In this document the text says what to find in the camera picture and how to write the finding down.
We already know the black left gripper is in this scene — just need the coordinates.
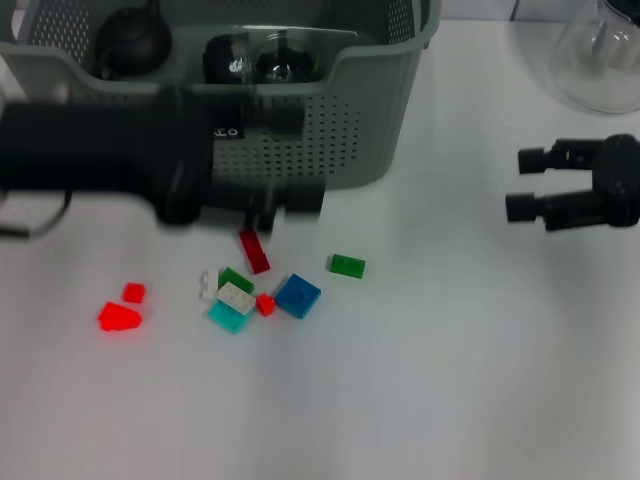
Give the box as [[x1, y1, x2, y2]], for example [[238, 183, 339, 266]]
[[0, 89, 214, 226]]

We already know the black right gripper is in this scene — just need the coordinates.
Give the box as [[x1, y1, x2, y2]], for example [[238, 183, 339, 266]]
[[504, 133, 640, 232]]

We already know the glass teacup black holder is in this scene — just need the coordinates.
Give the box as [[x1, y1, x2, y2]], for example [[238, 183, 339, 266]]
[[202, 32, 251, 85], [253, 29, 320, 84]]

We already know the grey perforated storage bin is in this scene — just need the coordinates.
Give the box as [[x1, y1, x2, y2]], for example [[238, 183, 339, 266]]
[[0, 0, 444, 194]]

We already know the long dark red brick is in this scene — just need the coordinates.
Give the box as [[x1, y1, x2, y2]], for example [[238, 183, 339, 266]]
[[238, 228, 272, 275]]

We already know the green rectangular brick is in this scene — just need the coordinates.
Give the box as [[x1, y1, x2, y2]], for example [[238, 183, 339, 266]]
[[329, 253, 366, 280]]

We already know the blue square plate brick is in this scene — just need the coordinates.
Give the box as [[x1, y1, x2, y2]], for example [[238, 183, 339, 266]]
[[274, 273, 322, 320]]

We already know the black teapot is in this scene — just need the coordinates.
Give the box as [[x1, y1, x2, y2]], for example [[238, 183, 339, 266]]
[[94, 0, 174, 81]]

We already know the wide white brick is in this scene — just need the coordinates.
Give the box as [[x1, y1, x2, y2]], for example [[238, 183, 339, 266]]
[[217, 281, 256, 316]]

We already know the narrow white brick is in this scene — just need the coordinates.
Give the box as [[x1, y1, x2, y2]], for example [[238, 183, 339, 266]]
[[199, 269, 221, 300]]

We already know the clear glass pitcher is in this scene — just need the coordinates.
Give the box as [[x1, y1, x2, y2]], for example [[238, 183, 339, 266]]
[[549, 0, 640, 115]]

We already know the teal plate brick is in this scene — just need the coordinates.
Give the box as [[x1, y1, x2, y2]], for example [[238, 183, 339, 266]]
[[208, 299, 250, 335]]

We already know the red sloped brick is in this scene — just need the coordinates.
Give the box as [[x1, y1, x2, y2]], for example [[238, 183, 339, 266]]
[[98, 301, 144, 332]]

